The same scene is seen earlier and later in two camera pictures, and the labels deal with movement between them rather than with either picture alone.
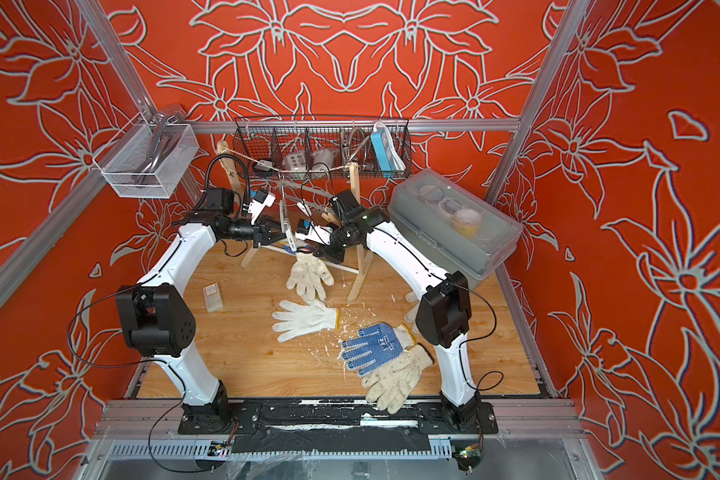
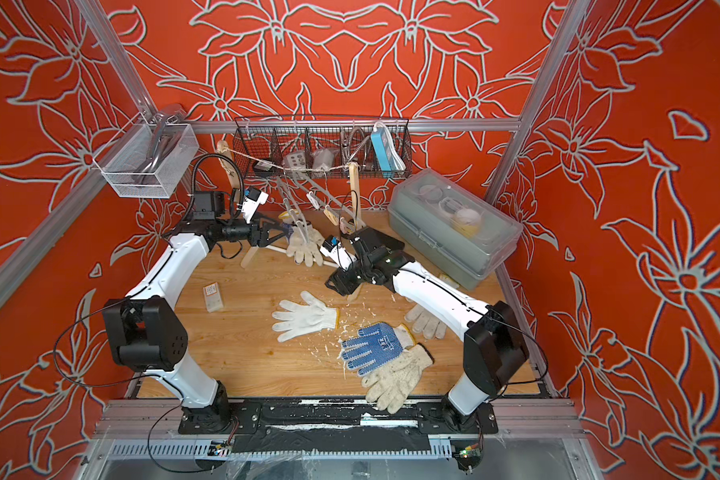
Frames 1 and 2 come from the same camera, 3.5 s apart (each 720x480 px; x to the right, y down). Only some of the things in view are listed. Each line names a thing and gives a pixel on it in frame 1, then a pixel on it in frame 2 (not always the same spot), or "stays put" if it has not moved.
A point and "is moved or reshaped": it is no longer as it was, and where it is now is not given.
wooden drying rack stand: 355,186 stays put
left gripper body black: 258,235 stays put
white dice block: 296,161 stays put
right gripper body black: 340,239 to 358,273
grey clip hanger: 286,223 to 332,207
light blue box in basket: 388,155 stays put
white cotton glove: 307,274 is moved or reshaped
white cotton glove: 310,317 stays put
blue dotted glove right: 376,345 stays put
